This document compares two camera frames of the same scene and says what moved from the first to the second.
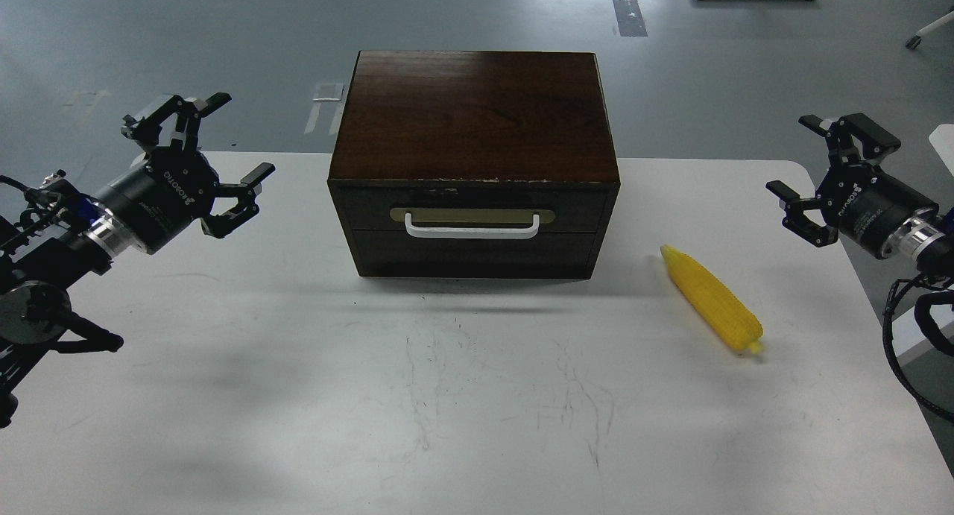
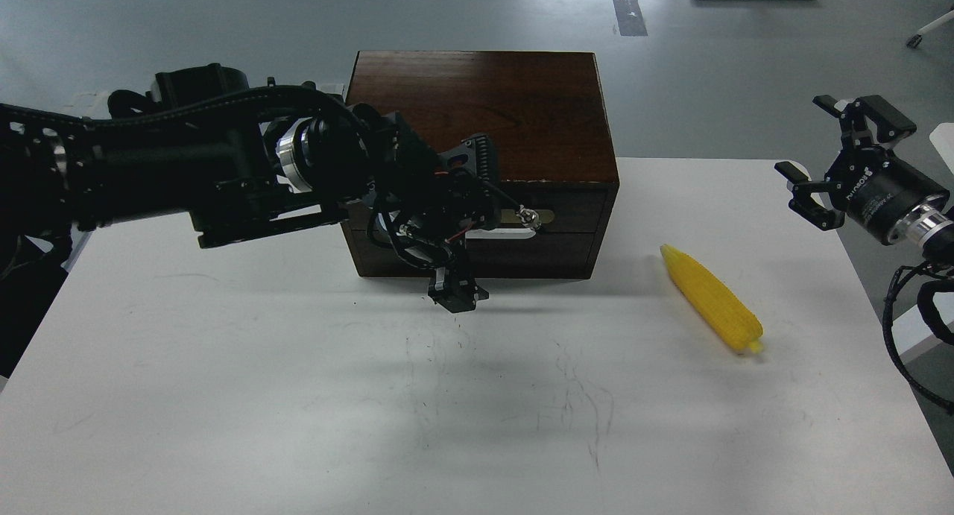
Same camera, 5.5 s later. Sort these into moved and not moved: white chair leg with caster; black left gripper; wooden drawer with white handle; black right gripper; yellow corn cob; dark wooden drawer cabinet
Moved: black left gripper; black right gripper
Not moved: wooden drawer with white handle; dark wooden drawer cabinet; white chair leg with caster; yellow corn cob
